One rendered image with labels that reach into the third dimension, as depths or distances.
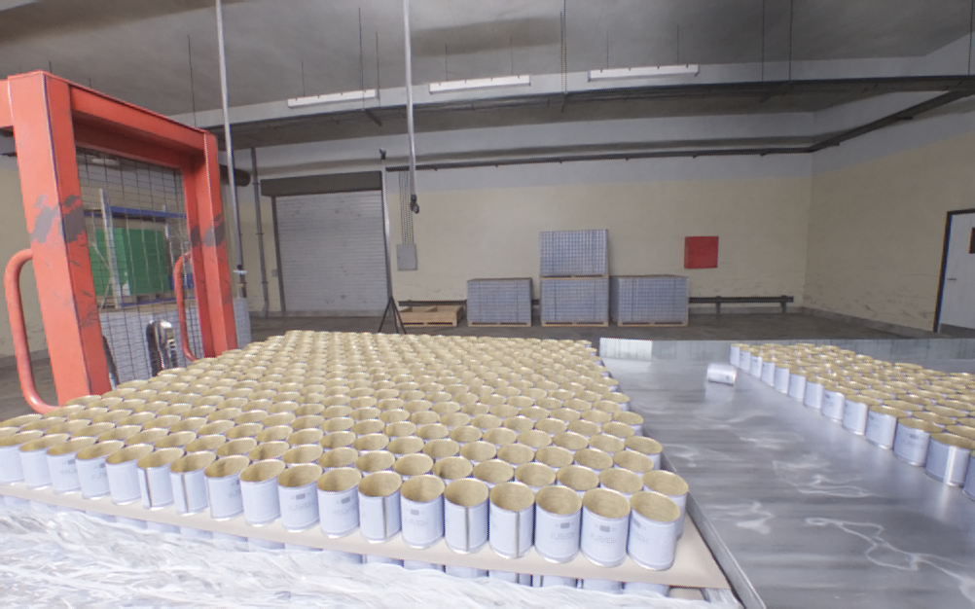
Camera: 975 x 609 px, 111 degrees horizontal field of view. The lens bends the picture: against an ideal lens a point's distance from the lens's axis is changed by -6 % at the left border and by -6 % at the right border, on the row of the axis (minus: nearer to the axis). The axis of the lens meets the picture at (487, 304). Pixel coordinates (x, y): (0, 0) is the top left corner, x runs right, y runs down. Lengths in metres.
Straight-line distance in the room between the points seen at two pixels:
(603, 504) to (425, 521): 0.27
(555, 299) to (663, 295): 2.23
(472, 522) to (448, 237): 9.39
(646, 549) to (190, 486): 0.72
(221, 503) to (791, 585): 0.86
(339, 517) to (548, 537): 0.32
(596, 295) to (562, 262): 1.02
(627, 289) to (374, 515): 7.78
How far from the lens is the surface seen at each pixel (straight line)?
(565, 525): 0.60
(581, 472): 0.69
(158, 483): 0.87
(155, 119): 1.77
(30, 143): 1.60
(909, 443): 1.18
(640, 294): 8.26
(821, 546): 0.83
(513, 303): 7.94
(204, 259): 1.94
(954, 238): 9.15
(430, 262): 9.94
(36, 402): 1.75
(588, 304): 8.09
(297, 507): 0.70
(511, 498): 0.65
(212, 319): 1.95
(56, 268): 1.53
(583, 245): 7.97
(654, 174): 10.21
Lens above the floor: 1.53
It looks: 7 degrees down
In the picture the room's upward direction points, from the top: 2 degrees counter-clockwise
